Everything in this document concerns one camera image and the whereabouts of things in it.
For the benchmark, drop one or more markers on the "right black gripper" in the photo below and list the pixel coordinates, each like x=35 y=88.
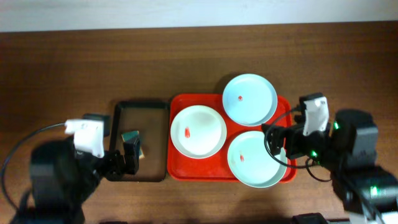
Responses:
x=278 y=139

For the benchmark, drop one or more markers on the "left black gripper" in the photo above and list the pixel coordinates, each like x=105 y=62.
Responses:
x=117 y=163

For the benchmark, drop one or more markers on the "green and yellow sponge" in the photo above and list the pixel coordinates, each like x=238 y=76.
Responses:
x=129 y=136

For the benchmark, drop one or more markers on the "pale blue plate bottom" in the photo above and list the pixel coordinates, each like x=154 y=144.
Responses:
x=250 y=163

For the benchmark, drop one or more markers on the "pale blue plate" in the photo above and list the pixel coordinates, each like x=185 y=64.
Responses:
x=249 y=100
x=250 y=163

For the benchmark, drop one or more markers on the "pale blue plate top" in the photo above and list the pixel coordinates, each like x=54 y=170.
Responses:
x=249 y=100

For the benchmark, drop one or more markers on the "white plate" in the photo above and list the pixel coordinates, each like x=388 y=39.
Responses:
x=198 y=132

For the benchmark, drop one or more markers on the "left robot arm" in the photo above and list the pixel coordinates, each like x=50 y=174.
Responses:
x=62 y=180

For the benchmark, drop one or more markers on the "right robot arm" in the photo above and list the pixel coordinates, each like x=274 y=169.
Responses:
x=346 y=148

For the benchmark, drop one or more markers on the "black rectangular tray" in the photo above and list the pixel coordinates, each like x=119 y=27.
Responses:
x=151 y=120

